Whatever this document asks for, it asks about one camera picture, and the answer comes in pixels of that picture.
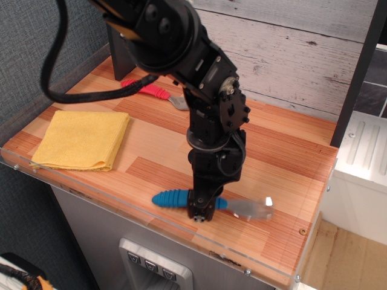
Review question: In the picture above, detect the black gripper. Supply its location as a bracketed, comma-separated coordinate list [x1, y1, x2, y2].
[186, 129, 247, 224]

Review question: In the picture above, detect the blue handled metal fork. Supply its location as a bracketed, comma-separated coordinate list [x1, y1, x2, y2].
[152, 189, 275, 221]

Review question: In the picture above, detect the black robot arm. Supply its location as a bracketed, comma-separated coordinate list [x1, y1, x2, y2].
[94, 1, 250, 221]

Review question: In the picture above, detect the clear acrylic edge guard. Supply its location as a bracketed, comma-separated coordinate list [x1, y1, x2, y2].
[1, 148, 300, 289]

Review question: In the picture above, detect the silver dispenser button panel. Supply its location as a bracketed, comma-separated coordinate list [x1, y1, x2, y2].
[119, 238, 194, 289]

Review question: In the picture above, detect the grey cabinet front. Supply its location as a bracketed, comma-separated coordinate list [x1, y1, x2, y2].
[53, 187, 272, 289]

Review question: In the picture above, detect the yellow folded cloth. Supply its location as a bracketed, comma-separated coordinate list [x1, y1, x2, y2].
[31, 111, 130, 172]

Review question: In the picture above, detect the orange sponge piece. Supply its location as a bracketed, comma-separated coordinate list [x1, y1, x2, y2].
[39, 277, 54, 290]

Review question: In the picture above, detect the red handled metal spoon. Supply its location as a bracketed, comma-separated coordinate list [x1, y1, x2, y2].
[139, 84, 189, 111]

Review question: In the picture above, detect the black braided cable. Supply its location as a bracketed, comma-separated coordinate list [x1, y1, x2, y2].
[40, 0, 160, 104]

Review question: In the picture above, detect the dark left shelf post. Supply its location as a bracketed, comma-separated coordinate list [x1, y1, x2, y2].
[106, 24, 136, 81]

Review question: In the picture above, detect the dark shelf post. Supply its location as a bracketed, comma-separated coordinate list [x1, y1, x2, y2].
[330, 0, 386, 148]
[106, 24, 136, 81]

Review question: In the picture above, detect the dark right shelf post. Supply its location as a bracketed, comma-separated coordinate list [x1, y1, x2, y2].
[330, 0, 386, 148]

